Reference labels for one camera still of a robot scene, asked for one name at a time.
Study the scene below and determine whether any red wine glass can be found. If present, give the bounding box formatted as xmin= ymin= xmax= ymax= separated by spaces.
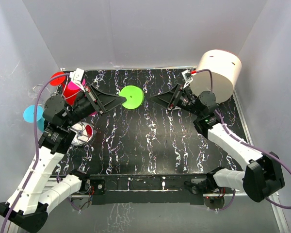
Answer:
xmin=50 ymin=76 xmax=81 ymax=105

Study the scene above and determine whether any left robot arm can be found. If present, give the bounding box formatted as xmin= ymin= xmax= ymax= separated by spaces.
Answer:
xmin=0 ymin=85 xmax=127 ymax=233

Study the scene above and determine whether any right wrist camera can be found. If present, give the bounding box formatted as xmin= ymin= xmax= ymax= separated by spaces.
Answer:
xmin=181 ymin=70 xmax=195 ymax=84

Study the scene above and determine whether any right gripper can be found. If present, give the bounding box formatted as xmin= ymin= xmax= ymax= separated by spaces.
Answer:
xmin=149 ymin=83 xmax=203 ymax=117

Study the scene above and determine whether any magenta wine glass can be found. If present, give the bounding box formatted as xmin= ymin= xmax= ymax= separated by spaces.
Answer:
xmin=66 ymin=81 xmax=81 ymax=105

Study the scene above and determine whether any green wine glass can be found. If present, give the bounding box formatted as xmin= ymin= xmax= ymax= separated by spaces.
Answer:
xmin=119 ymin=85 xmax=144 ymax=109

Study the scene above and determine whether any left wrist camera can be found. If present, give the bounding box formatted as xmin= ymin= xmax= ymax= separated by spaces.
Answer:
xmin=69 ymin=68 xmax=85 ymax=84

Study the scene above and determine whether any chrome wine glass rack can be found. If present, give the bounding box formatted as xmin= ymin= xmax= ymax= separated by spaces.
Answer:
xmin=29 ymin=82 xmax=97 ymax=146

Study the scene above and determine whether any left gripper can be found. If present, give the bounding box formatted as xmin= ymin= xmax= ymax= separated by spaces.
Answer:
xmin=64 ymin=83 xmax=127 ymax=128

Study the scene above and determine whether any blue wine glass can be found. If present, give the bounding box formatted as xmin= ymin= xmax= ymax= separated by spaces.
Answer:
xmin=23 ymin=105 xmax=45 ymax=132

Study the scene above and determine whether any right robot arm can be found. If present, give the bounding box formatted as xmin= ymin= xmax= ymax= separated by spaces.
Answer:
xmin=150 ymin=84 xmax=285 ymax=202

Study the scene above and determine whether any white cylindrical container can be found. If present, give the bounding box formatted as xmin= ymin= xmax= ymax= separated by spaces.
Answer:
xmin=190 ymin=50 xmax=242 ymax=103

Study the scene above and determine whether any black front mounting rail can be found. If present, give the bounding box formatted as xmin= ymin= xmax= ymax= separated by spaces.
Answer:
xmin=48 ymin=172 xmax=250 ymax=207

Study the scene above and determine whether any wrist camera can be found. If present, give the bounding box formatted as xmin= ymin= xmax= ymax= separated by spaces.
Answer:
xmin=69 ymin=68 xmax=85 ymax=84
xmin=181 ymin=70 xmax=195 ymax=84

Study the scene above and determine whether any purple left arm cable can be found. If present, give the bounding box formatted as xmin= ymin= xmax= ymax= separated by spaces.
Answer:
xmin=0 ymin=72 xmax=73 ymax=233

